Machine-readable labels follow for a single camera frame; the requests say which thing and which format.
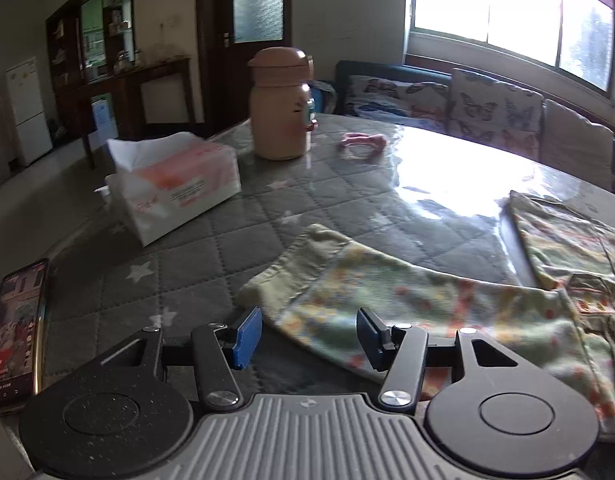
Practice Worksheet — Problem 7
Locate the dark wooden glass door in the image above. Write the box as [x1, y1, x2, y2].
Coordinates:
[196, 0, 293, 126]

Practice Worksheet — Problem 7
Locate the white pink tissue pack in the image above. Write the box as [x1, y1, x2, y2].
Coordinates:
[94, 131, 241, 247]

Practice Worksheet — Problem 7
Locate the beige thermos jug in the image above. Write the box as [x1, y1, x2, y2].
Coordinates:
[247, 47, 315, 161]

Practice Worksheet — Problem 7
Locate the plain beige cushion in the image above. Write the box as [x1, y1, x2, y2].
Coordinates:
[540, 99, 615, 191]

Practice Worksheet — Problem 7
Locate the black smartphone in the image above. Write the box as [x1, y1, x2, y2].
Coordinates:
[0, 258, 50, 417]

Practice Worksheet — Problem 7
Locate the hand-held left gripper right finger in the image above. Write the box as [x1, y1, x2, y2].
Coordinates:
[356, 307, 522, 416]

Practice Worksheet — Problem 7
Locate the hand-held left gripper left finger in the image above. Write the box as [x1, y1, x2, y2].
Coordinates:
[94, 305, 264, 413]

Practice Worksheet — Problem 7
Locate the blue sofa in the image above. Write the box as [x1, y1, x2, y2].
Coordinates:
[332, 60, 615, 196]

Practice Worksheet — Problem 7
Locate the white fridge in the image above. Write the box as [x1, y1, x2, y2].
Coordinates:
[6, 56, 53, 167]

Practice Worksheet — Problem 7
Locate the dark wooden side table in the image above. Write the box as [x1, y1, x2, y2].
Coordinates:
[77, 56, 195, 171]

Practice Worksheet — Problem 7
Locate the bright window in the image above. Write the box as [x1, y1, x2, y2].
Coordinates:
[405, 0, 615, 106]

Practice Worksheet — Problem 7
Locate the pink hair tie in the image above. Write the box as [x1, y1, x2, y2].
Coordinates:
[337, 131, 388, 156]

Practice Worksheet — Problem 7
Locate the tall butterfly print cushion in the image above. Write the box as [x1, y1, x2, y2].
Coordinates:
[447, 67, 545, 161]

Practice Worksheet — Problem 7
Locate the grey crumpled cloth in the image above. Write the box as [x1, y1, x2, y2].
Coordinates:
[312, 80, 338, 113]

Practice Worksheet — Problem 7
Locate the dark wooden shelf cabinet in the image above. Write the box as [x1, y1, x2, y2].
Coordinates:
[44, 0, 138, 136]

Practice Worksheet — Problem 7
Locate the green floral child's jacket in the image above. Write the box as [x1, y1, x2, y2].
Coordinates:
[237, 190, 615, 436]

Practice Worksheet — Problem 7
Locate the blue white board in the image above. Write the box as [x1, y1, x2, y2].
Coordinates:
[90, 92, 120, 141]

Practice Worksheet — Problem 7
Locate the low butterfly print cushion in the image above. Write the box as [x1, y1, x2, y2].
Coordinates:
[345, 75, 451, 133]

